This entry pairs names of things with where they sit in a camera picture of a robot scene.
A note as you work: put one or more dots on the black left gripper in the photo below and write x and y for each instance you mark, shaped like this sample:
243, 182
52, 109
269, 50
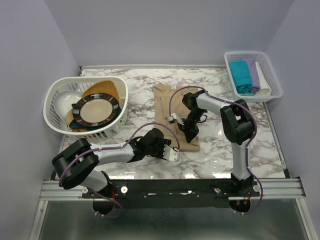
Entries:
162, 142

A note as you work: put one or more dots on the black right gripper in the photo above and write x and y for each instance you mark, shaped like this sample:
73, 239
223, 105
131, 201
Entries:
190, 132

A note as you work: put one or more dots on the beige t shirt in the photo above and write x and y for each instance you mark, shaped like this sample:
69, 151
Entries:
167, 101

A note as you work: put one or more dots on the white rectangular plastic basket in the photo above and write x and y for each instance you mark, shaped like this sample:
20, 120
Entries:
266, 69

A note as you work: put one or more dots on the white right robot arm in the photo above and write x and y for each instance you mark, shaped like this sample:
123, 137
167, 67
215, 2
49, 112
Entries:
239, 127

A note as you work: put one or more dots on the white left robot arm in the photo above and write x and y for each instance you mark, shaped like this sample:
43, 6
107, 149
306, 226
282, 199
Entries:
75, 165

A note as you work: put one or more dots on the striped rim ceramic plate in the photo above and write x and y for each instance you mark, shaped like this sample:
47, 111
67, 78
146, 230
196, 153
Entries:
92, 112

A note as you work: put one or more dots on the woven tan placemat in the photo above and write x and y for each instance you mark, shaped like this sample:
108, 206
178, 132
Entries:
106, 87

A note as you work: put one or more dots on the teal rolled t shirt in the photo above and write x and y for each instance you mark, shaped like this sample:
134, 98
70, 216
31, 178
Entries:
241, 77

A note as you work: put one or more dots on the white rolled t shirt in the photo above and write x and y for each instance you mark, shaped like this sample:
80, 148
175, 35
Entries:
265, 89

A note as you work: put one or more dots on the purple rolled t shirt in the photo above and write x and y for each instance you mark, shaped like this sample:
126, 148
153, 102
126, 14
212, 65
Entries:
253, 74

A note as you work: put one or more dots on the white round dish basket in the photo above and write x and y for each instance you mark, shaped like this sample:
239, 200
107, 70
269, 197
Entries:
80, 84

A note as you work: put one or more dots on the white bowl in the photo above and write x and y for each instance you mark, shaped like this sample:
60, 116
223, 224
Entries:
63, 102

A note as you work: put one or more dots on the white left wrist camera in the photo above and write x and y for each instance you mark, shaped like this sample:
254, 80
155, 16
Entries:
171, 154

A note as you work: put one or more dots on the aluminium frame rail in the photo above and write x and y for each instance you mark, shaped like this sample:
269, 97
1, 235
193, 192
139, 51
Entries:
273, 188

